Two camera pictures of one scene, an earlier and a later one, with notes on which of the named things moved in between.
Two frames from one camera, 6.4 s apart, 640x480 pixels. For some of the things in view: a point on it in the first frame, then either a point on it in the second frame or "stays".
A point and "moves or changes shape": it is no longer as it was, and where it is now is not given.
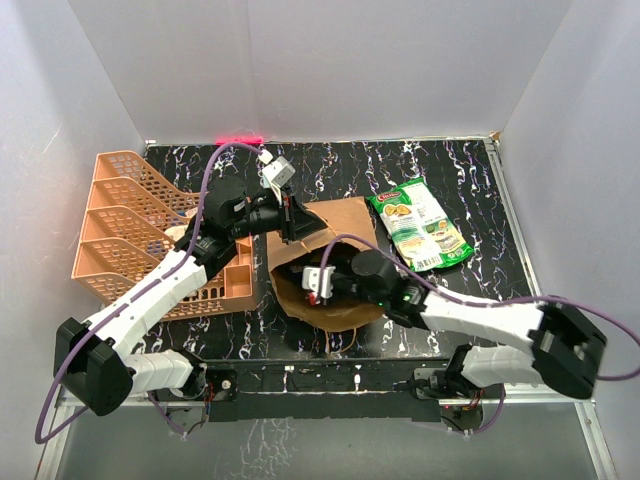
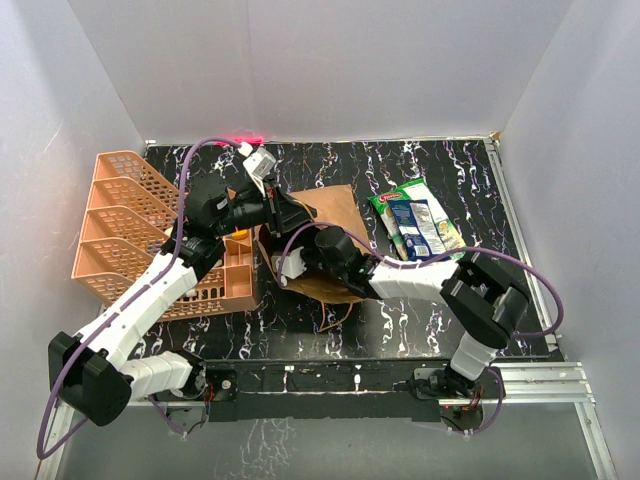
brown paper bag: x=309 y=275 moves or changes shape
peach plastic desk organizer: x=133 y=221 stays
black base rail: x=324 y=390 stays
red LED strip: x=248 y=140 stays
